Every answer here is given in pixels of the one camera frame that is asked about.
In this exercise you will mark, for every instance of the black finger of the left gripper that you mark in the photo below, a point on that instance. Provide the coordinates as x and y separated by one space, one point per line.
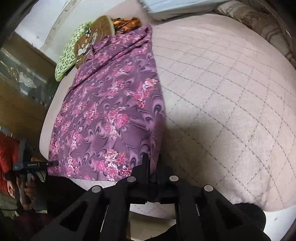
52 164

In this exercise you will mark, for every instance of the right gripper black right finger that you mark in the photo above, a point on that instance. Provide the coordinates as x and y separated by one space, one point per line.
203 213

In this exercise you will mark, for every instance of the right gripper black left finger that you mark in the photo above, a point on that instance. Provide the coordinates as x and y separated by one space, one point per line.
101 213

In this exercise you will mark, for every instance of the purple floral garment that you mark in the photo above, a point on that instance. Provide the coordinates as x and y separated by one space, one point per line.
112 114

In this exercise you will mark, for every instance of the person's left hand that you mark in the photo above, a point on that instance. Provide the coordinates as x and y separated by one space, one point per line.
25 191

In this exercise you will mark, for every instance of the red jacket person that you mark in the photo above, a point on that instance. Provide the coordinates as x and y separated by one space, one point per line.
9 156

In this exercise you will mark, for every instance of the wooden glass door cabinet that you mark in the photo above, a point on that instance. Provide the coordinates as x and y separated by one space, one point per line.
28 86

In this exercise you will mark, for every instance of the pink quilted bedspread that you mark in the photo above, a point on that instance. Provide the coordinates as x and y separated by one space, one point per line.
229 99

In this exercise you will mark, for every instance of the brown cartoon blanket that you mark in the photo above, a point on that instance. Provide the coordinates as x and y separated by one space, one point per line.
101 27

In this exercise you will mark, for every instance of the orange patterned cloth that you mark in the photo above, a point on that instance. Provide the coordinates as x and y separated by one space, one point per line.
122 26

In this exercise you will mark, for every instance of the light blue pillow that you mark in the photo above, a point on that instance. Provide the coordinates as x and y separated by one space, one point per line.
168 9

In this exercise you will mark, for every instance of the striped beige pillow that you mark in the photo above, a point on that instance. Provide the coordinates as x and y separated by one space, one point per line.
263 19

